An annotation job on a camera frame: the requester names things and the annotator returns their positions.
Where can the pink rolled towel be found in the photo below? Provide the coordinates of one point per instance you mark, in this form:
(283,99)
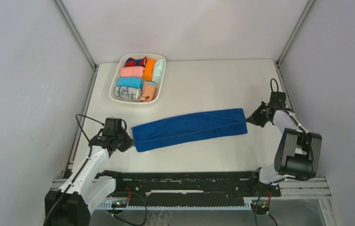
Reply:
(134,71)

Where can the left aluminium frame post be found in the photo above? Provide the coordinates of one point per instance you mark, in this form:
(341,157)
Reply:
(61,8)

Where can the right circuit board with wires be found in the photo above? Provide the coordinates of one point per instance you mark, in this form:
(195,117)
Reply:
(262,208)

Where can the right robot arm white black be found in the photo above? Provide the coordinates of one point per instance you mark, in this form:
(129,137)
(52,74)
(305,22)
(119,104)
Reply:
(297,156)

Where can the orange rolled towel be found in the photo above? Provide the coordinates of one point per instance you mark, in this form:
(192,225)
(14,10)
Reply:
(148,69)

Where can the left circuit board with wires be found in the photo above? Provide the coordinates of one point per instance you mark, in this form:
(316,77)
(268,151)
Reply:
(125,204)

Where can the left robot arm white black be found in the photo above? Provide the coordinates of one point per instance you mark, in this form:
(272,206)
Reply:
(75,201)

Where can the circuit board with wires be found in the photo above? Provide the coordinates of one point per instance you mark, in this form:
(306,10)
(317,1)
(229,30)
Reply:
(262,208)
(125,204)

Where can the white printed rolled towel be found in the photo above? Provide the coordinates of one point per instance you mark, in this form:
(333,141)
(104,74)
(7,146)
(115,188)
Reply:
(127,93)

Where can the blue microfiber towel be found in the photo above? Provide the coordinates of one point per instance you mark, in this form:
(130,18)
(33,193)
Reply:
(189,128)

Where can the orange towel with blue dots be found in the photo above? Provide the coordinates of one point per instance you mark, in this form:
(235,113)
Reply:
(148,92)

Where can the white plastic tray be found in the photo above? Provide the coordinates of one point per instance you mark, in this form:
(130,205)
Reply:
(117,75)

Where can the red and blue rolled towel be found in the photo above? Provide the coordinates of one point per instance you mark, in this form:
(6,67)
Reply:
(132,62)

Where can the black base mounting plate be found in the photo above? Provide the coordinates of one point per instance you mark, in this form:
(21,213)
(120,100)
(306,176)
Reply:
(190,189)

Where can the mint green rolled towel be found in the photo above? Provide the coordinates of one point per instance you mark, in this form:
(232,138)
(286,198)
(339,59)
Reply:
(158,71)

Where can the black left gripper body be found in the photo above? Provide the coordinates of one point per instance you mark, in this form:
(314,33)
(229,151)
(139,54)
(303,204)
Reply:
(124,141)

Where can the right aluminium frame post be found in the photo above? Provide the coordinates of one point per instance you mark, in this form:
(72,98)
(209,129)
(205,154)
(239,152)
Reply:
(299,24)

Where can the aluminium frame post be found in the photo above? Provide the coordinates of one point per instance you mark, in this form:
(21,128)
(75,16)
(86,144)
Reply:
(61,8)
(299,24)

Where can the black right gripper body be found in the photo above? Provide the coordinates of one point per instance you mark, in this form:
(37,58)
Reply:
(259,116)

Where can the light blue rolled towel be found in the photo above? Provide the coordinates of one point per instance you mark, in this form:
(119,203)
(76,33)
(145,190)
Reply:
(133,82)

